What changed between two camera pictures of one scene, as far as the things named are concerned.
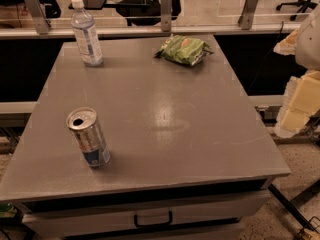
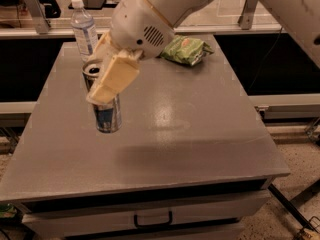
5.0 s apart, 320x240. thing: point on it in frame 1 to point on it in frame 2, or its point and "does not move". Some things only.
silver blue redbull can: [84, 126] to [108, 117]
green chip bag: [183, 49] does not move
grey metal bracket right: [245, 20] does not move
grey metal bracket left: [35, 9] does not move
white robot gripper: [310, 40] to [138, 23]
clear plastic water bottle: [87, 34] does not move
